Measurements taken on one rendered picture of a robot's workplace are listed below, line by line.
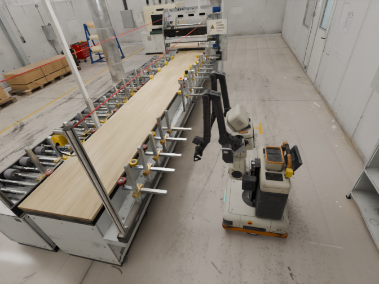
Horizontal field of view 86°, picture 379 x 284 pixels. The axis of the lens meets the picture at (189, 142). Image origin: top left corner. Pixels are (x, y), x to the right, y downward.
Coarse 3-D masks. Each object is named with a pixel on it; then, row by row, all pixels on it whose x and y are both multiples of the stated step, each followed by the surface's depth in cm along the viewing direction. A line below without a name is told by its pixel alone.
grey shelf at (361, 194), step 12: (372, 156) 211; (372, 168) 216; (360, 180) 232; (372, 180) 204; (360, 192) 238; (372, 192) 236; (360, 204) 226; (372, 204) 224; (372, 216) 213; (372, 228) 203
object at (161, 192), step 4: (124, 188) 186; (128, 188) 186; (144, 188) 184; (148, 188) 183; (144, 192) 183; (148, 192) 182; (152, 192) 181; (156, 192) 179; (160, 192) 178; (164, 192) 178
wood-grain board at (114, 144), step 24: (168, 72) 425; (144, 96) 333; (168, 96) 324; (120, 120) 275; (144, 120) 269; (96, 144) 233; (120, 144) 229; (72, 168) 203; (96, 168) 199; (120, 168) 196; (48, 192) 180; (72, 192) 177; (72, 216) 157
